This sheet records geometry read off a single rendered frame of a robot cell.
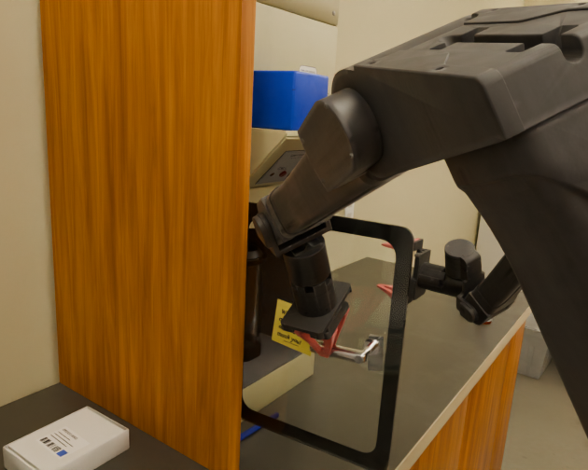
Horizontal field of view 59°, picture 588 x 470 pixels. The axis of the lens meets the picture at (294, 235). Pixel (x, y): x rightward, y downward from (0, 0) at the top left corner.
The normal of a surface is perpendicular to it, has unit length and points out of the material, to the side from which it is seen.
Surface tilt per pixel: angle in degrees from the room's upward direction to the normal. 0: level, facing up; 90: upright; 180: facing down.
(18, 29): 90
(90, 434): 0
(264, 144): 90
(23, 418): 0
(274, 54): 90
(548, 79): 76
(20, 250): 90
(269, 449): 0
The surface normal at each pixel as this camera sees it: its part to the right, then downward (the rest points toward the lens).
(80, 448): 0.06, -0.97
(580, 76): 0.23, -0.01
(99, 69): -0.58, 0.15
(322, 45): 0.81, 0.18
